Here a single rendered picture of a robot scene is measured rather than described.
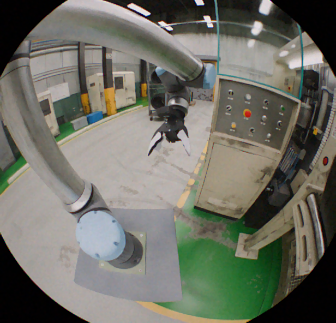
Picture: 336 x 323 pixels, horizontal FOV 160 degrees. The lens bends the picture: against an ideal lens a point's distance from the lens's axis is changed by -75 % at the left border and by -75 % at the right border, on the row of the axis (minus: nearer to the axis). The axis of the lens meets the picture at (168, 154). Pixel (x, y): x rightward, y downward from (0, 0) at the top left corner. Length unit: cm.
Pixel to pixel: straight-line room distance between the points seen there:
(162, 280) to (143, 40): 74
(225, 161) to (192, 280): 104
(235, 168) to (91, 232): 88
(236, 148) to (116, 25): 81
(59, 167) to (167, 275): 56
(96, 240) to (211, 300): 111
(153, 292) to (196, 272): 68
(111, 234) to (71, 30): 43
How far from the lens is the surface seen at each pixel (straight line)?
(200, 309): 129
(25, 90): 35
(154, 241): 62
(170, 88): 51
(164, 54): 28
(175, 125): 42
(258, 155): 87
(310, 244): 63
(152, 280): 60
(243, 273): 139
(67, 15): 23
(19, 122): 34
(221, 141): 81
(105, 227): 37
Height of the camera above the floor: 120
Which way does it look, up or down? 34 degrees down
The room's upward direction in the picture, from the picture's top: straight up
